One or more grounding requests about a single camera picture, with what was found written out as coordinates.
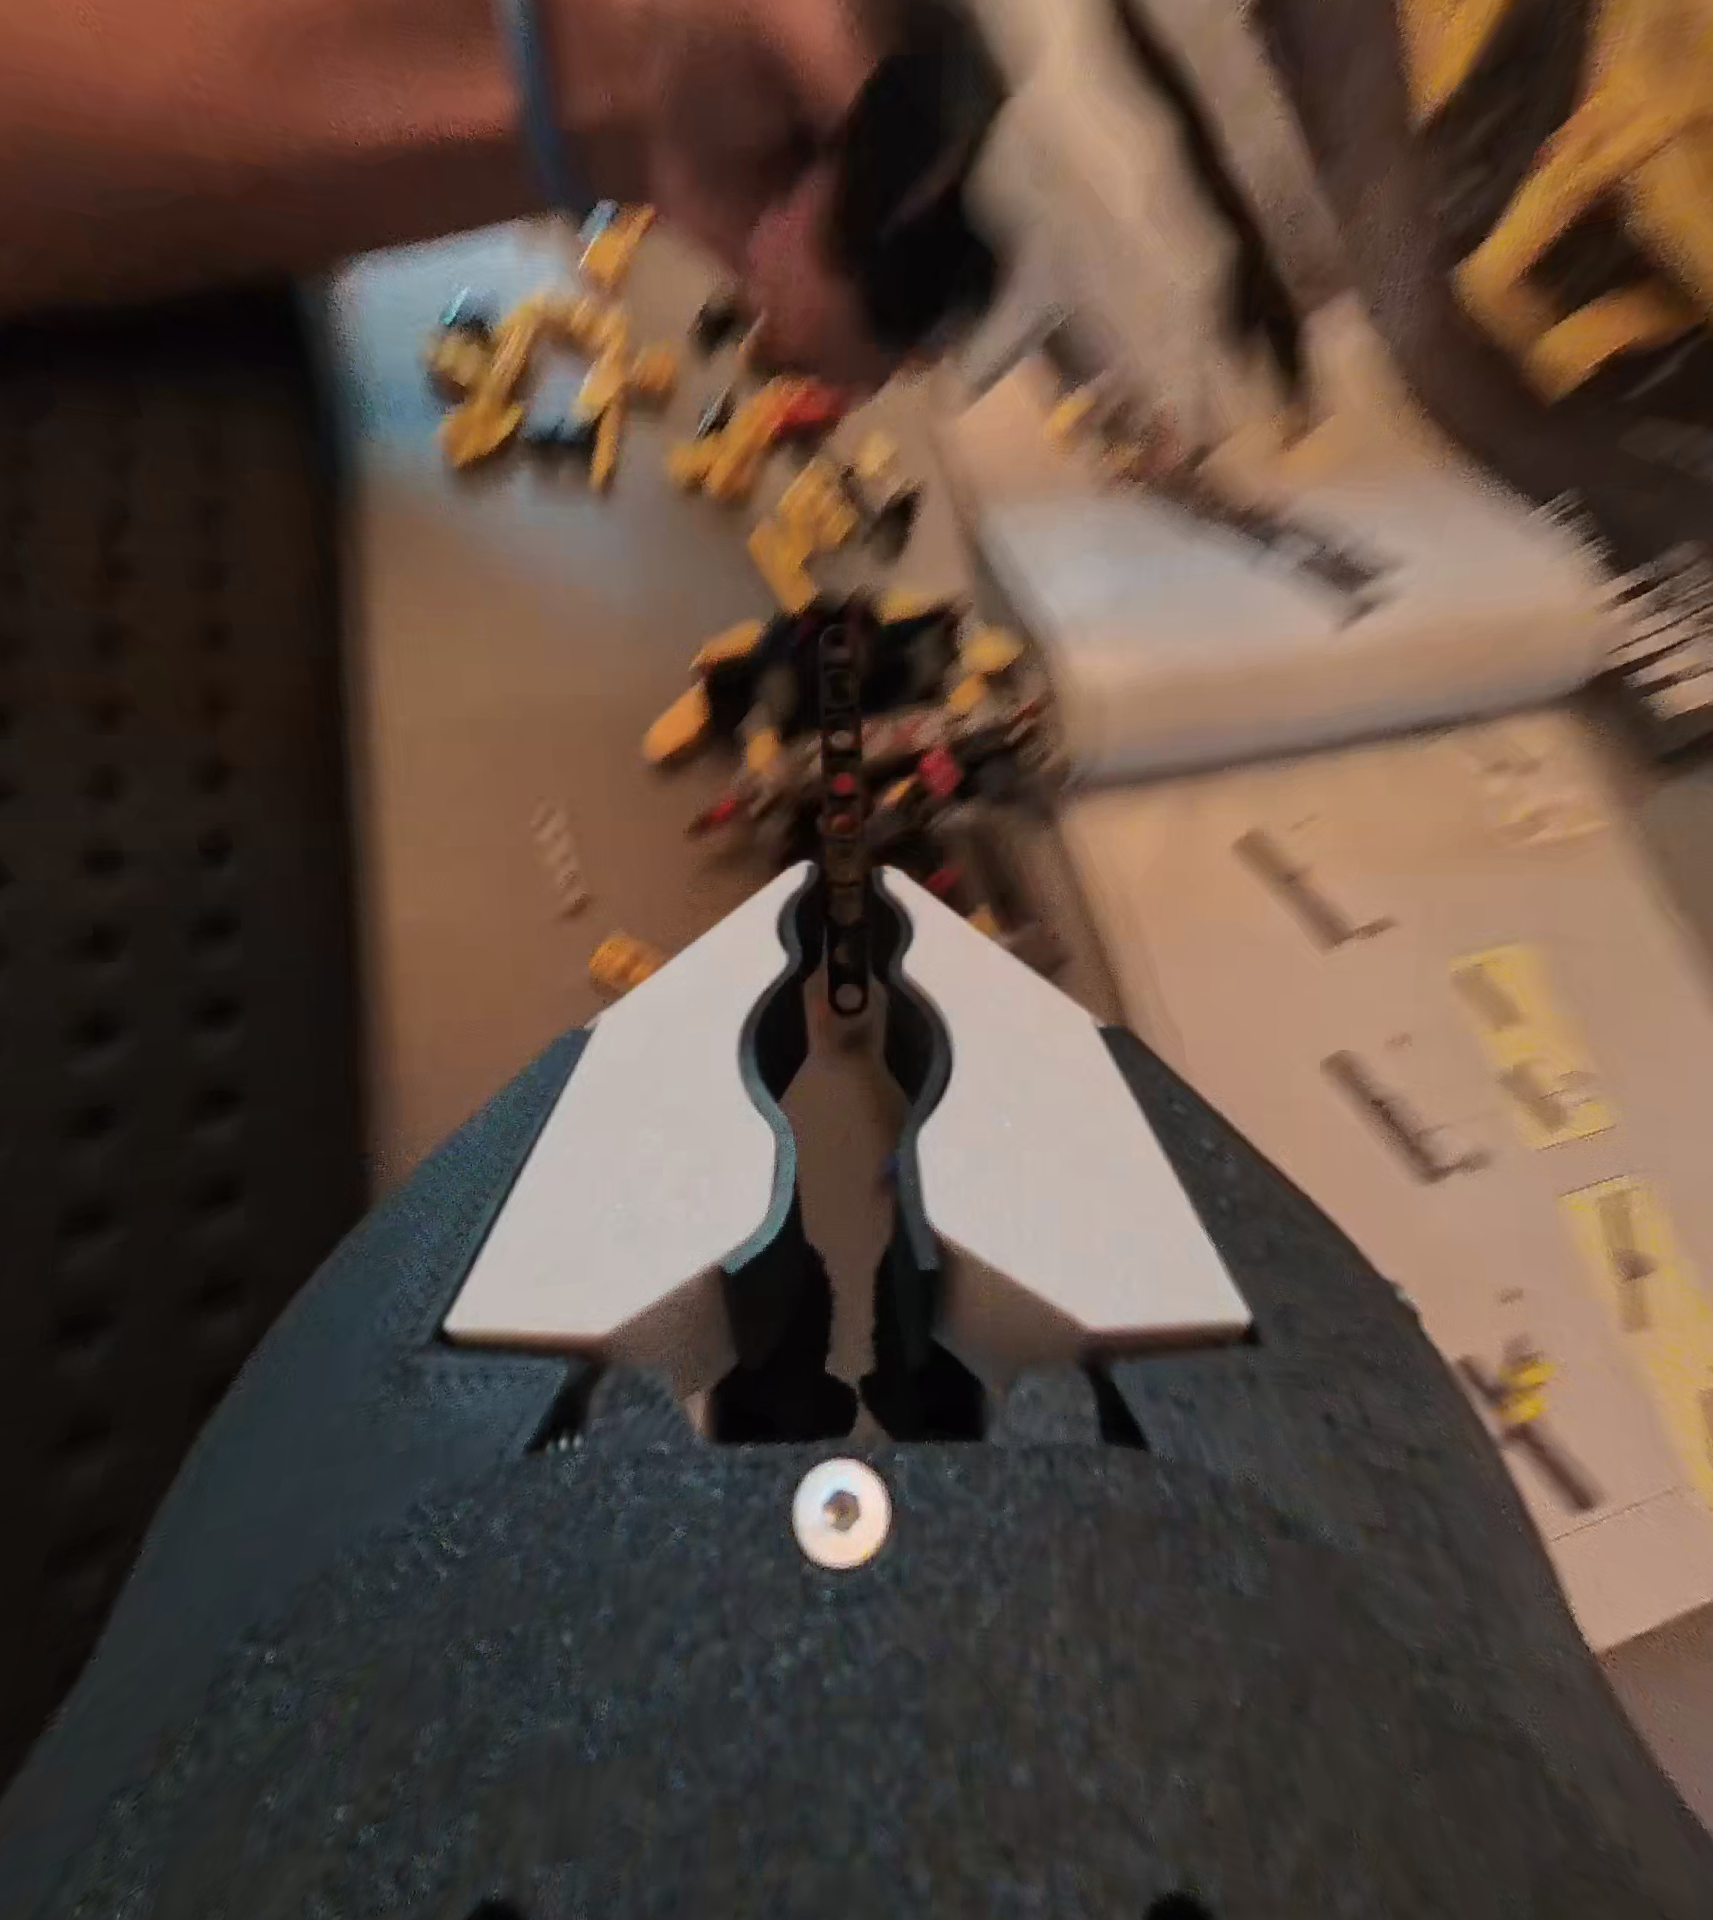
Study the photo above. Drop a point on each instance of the person's left forearm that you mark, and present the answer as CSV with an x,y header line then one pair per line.
x,y
196,150

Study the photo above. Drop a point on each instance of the blue wristband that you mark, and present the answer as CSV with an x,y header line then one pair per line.
x,y
541,103

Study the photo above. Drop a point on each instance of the yellow lego connector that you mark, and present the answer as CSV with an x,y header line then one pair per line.
x,y
626,964

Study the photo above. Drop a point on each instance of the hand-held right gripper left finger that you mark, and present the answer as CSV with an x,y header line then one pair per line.
x,y
632,1155

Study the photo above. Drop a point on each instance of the pile of yellow lego connectors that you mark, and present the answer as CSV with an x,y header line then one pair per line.
x,y
586,377

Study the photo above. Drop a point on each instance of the lego set box yellow car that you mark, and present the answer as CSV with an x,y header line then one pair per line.
x,y
1623,227

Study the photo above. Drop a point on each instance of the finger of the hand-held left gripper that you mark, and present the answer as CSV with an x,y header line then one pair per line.
x,y
1096,195

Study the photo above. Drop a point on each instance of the person's left hand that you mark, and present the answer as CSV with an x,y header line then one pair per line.
x,y
707,120

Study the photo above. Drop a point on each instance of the lego car chassis assembly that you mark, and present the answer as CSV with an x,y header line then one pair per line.
x,y
932,721

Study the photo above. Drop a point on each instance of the lego instruction booklet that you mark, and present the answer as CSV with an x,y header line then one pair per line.
x,y
1321,1050

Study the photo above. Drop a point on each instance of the long black lego beam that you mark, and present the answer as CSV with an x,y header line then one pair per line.
x,y
846,811

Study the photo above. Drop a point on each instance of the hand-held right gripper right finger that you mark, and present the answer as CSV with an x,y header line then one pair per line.
x,y
1052,1155

